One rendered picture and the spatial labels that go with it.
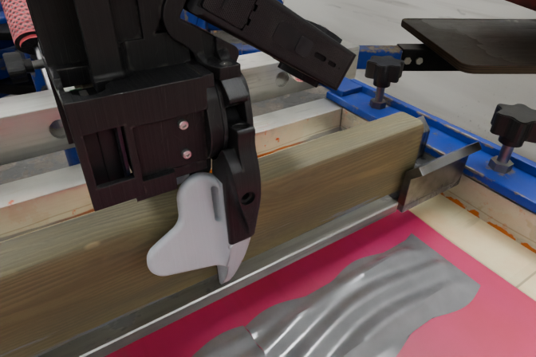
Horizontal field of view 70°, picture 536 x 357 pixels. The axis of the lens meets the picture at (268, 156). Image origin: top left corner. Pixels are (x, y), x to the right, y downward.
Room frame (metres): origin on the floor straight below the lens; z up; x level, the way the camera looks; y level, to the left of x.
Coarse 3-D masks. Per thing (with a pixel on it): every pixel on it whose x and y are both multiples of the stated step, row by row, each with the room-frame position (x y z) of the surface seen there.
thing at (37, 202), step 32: (256, 128) 0.40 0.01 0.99; (288, 128) 0.41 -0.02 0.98; (320, 128) 0.44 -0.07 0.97; (0, 192) 0.27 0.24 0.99; (32, 192) 0.27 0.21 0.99; (64, 192) 0.28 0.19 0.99; (448, 192) 0.32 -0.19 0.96; (480, 192) 0.29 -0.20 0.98; (0, 224) 0.25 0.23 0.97; (32, 224) 0.26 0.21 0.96; (512, 224) 0.26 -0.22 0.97
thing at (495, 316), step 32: (384, 224) 0.28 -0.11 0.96; (416, 224) 0.28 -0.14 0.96; (320, 256) 0.23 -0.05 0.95; (352, 256) 0.24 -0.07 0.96; (448, 256) 0.24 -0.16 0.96; (256, 288) 0.20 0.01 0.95; (288, 288) 0.20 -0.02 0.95; (480, 288) 0.20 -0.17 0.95; (512, 288) 0.20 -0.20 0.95; (448, 320) 0.17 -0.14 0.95; (480, 320) 0.17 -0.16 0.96; (512, 320) 0.18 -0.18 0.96; (416, 352) 0.15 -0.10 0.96; (448, 352) 0.15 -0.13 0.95; (480, 352) 0.15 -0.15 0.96; (512, 352) 0.15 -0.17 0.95
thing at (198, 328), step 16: (208, 304) 0.18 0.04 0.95; (224, 304) 0.18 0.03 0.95; (176, 320) 0.17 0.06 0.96; (192, 320) 0.17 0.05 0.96; (208, 320) 0.17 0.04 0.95; (224, 320) 0.17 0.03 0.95; (144, 336) 0.16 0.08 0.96; (160, 336) 0.16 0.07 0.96; (176, 336) 0.16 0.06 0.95; (192, 336) 0.16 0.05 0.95; (208, 336) 0.16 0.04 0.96; (112, 352) 0.15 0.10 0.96; (128, 352) 0.15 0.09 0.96; (144, 352) 0.15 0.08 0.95; (160, 352) 0.15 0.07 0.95; (176, 352) 0.15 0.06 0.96; (192, 352) 0.15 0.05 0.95
